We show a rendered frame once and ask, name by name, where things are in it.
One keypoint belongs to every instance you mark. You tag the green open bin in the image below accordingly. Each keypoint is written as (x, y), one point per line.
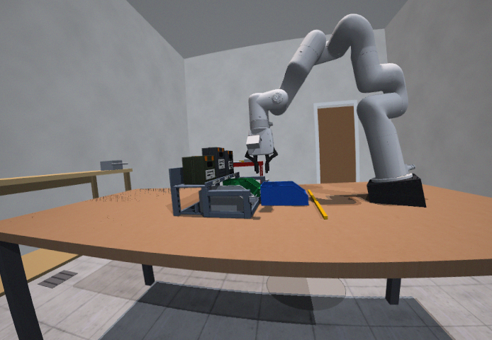
(247, 183)

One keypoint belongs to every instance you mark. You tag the dark grey case with orange latches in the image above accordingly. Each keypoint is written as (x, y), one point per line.
(219, 154)
(229, 162)

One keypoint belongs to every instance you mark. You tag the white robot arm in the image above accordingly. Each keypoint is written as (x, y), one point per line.
(373, 111)

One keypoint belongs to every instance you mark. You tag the grey metal shelf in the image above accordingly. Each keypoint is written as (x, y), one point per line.
(177, 181)

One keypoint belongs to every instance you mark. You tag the yellow bar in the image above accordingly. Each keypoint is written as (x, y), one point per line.
(322, 212)

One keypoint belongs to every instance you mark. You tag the olive green case with orange latches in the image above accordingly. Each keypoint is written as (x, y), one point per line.
(198, 170)

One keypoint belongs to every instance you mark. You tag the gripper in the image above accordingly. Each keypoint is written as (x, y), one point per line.
(266, 147)

